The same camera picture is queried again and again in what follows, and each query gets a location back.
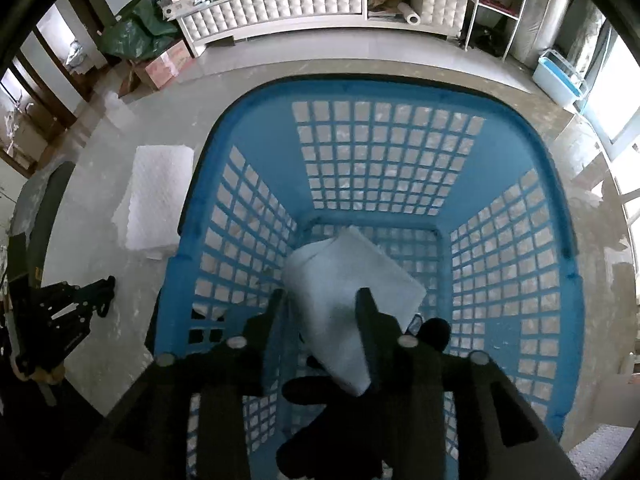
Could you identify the white metal shelf rack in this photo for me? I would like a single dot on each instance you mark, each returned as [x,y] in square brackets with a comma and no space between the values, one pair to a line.
[491,25]

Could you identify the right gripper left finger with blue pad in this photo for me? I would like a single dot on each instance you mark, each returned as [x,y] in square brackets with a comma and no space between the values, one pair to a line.
[251,359]

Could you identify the white paper roll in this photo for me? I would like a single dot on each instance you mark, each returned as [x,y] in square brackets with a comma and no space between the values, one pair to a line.
[409,15]

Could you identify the brown wooden door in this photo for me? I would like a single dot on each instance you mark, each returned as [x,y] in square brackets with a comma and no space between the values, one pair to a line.
[41,98]

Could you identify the pink cardboard box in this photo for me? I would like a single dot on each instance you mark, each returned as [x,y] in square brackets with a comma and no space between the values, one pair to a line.
[158,73]

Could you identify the black plush toy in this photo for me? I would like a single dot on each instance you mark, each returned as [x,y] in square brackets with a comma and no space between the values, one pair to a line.
[398,422]

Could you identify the grey towel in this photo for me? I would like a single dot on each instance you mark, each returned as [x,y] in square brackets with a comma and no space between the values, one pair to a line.
[323,279]

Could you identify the blue plastic laundry basket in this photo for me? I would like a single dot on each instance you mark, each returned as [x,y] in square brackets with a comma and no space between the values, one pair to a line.
[457,188]

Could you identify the blue white storage bin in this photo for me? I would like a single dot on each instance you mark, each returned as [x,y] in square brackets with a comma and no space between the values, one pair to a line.
[558,79]

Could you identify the white tufted tv cabinet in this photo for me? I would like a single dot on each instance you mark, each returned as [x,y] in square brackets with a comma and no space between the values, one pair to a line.
[215,20]

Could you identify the white quilted towel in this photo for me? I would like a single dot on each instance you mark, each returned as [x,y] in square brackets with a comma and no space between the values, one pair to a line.
[147,218]

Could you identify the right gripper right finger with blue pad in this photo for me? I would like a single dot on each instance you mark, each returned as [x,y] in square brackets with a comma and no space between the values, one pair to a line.
[385,339]

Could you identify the green plastic bag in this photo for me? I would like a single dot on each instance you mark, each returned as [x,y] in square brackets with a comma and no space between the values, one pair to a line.
[139,33]

